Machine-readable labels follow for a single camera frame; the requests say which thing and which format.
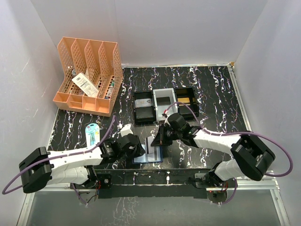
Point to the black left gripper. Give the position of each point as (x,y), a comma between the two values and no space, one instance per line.
(138,150)

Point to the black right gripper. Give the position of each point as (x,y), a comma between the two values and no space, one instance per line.
(161,140)

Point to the blue card holder wallet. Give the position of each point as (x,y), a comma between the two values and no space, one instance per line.
(153,156)

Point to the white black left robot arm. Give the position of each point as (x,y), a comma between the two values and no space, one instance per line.
(42,167)

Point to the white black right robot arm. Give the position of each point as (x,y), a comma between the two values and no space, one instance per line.
(250,156)

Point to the black card in bin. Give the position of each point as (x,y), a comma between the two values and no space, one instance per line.
(163,100)

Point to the silver card in bin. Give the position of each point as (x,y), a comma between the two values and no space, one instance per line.
(142,103)

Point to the gold card in bin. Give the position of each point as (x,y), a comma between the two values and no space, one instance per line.
(185,100)

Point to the round teal tape roll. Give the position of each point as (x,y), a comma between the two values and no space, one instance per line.
(92,134)

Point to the black left bin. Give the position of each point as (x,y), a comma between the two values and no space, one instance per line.
(145,115)

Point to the black bin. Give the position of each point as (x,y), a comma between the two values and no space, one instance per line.
(145,115)
(189,97)

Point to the white middle bin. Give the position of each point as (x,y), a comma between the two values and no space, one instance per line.
(168,92)

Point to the black right bin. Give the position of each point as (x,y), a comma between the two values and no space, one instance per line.
(189,97)

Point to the white labelled paper packet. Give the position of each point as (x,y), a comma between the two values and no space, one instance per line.
(85,85)

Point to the orange plastic file organizer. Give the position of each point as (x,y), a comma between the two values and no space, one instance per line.
(92,76)

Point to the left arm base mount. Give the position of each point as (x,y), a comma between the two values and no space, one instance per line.
(96,181)

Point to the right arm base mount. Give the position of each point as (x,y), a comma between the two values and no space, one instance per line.
(208,180)

